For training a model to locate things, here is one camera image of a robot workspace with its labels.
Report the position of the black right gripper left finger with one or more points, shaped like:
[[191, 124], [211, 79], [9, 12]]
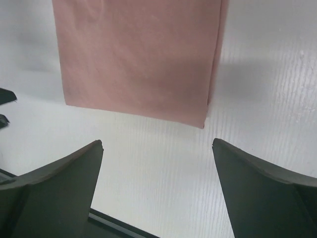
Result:
[[52, 201]]

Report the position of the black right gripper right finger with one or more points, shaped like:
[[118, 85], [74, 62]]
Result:
[[264, 200]]

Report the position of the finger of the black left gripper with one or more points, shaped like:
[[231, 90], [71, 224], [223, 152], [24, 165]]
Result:
[[4, 122], [7, 96]]

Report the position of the pink t shirt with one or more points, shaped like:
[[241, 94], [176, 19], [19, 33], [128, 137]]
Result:
[[153, 58]]

